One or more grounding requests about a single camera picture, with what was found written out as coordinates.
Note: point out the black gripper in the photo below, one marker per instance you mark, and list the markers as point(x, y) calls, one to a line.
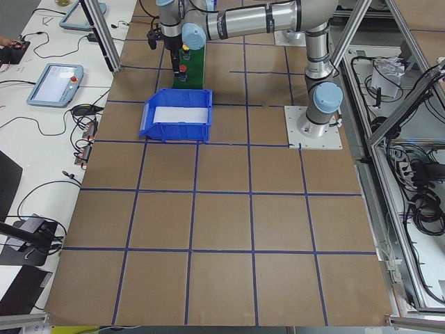
point(171, 43)

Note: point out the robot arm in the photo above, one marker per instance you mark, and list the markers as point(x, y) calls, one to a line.
point(194, 23)

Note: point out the green conveyor belt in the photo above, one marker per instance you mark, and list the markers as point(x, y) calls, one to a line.
point(194, 61)

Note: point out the blue destination bin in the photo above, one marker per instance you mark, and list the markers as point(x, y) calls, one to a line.
point(177, 131)

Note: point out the white foam pad destination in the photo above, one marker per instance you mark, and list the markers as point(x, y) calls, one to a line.
point(170, 114)

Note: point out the black power adapter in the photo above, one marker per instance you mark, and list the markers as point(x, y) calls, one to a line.
point(91, 37)

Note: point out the teach pendant far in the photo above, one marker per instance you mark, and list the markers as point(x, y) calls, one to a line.
point(75, 19)

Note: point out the teach pendant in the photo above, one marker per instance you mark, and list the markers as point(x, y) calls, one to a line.
point(75, 19)
point(56, 86)

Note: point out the teach pendant near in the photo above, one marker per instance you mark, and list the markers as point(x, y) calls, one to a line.
point(56, 86)

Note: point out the aluminium frame post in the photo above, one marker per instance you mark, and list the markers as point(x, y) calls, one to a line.
point(99, 27)

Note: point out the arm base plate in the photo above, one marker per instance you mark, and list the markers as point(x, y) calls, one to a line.
point(316, 139)
point(289, 38)

